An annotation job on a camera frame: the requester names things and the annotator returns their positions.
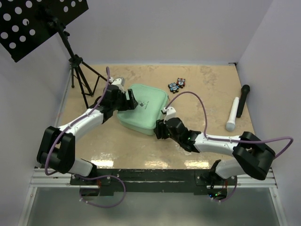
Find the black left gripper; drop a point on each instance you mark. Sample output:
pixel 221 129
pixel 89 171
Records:
pixel 131 103

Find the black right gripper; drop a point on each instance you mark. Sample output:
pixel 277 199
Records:
pixel 159 130

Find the mint green medicine case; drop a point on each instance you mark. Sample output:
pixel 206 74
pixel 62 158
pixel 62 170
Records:
pixel 143 118

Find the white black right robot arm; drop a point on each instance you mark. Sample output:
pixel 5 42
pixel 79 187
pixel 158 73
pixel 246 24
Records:
pixel 249 155

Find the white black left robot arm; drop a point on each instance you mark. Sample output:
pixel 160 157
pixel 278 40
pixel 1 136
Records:
pixel 57 148

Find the blue owl number block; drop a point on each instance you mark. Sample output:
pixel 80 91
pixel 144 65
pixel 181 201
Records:
pixel 173 87

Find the white microphone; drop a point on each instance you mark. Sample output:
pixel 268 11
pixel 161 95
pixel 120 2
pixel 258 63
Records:
pixel 231 123

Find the black microphone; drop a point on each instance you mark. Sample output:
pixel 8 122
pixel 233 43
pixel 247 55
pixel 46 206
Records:
pixel 244 92

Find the black music stand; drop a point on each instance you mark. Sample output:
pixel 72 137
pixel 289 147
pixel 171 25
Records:
pixel 26 24

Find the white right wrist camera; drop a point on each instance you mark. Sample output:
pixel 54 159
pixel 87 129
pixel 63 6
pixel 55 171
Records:
pixel 168 112

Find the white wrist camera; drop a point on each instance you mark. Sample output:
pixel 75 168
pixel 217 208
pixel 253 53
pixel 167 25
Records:
pixel 119 82
pixel 168 112

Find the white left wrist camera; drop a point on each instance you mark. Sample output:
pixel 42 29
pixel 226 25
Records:
pixel 119 82

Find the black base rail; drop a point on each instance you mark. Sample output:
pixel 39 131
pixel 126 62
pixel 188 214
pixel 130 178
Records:
pixel 196 181

